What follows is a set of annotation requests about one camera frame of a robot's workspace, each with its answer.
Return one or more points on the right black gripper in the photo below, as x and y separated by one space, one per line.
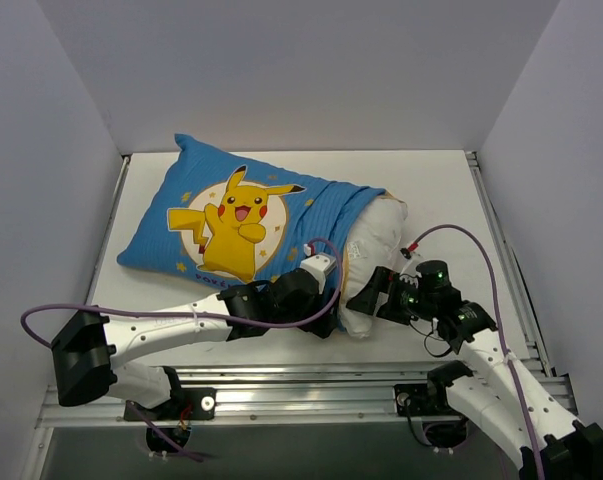
382 292

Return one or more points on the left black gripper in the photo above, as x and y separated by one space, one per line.
326 320

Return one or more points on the white pillow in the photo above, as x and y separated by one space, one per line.
373 240

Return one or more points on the blue Pikachu pillowcase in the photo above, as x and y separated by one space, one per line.
221 219

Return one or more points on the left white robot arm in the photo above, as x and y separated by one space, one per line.
96 352

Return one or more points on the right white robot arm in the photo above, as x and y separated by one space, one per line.
486 383

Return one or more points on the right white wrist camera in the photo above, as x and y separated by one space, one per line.
413 259

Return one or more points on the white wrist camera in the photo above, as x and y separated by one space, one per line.
413 259
319 265

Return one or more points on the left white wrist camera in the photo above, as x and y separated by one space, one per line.
319 265

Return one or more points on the aluminium frame rail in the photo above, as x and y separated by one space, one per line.
293 377

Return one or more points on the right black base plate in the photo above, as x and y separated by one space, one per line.
414 400

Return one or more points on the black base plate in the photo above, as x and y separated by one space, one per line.
191 402
414 400

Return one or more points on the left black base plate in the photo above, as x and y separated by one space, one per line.
191 402

